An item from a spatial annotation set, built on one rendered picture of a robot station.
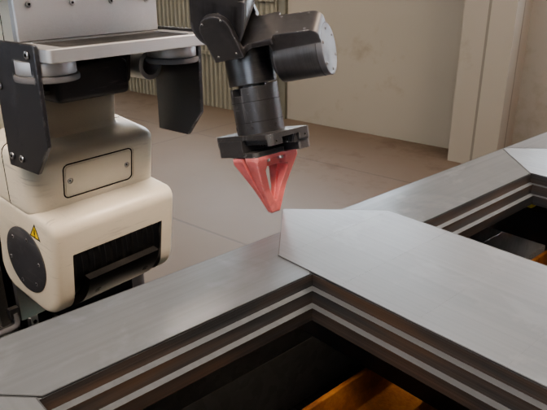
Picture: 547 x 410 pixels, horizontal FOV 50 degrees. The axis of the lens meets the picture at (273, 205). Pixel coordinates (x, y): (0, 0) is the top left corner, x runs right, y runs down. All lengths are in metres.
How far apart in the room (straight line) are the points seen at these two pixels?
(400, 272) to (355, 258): 0.05
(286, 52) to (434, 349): 0.35
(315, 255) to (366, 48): 3.82
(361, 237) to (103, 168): 0.44
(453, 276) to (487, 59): 3.20
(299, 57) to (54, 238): 0.42
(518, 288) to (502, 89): 3.18
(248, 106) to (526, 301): 0.36
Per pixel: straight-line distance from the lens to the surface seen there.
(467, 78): 3.80
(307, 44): 0.66
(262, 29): 0.68
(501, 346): 0.50
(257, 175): 0.69
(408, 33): 4.22
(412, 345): 0.51
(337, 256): 0.60
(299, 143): 0.69
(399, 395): 0.71
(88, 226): 0.89
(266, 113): 0.69
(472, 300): 0.55
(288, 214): 0.70
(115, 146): 0.93
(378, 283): 0.56
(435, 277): 0.58
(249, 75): 0.69
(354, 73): 4.45
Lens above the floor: 1.12
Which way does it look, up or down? 22 degrees down
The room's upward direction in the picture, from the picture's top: straight up
